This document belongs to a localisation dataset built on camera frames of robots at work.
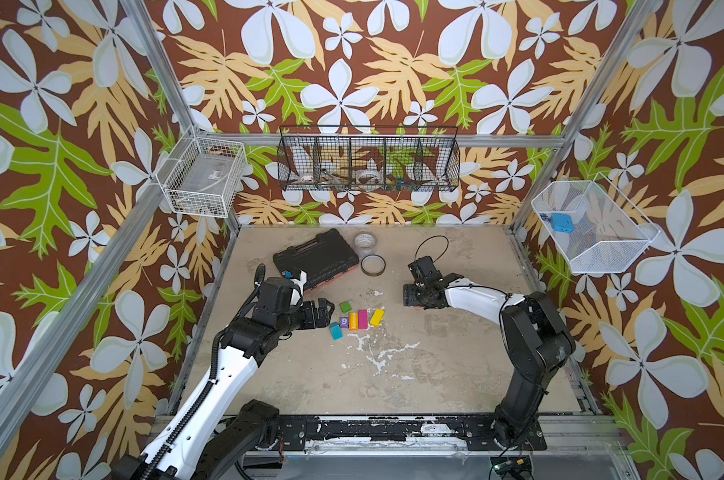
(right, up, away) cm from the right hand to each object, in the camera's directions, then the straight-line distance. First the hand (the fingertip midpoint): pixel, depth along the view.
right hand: (411, 295), depth 97 cm
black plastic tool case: (-30, +12, +7) cm, 34 cm away
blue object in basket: (+42, +23, -11) cm, 49 cm away
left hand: (-28, 0, -20) cm, 34 cm away
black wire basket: (-14, +45, +1) cm, 48 cm away
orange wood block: (-19, -8, -4) cm, 21 cm away
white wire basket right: (+49, +22, -13) cm, 55 cm away
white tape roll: (-14, +40, +2) cm, 42 cm away
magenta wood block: (-16, -8, -2) cm, 18 cm away
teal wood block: (-24, -11, -5) cm, 27 cm away
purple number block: (-22, -8, -4) cm, 24 cm away
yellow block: (-12, -7, -3) cm, 14 cm away
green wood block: (-22, -4, +2) cm, 22 cm away
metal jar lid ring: (-12, +9, +12) cm, 20 cm away
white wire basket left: (-63, +36, -10) cm, 74 cm away
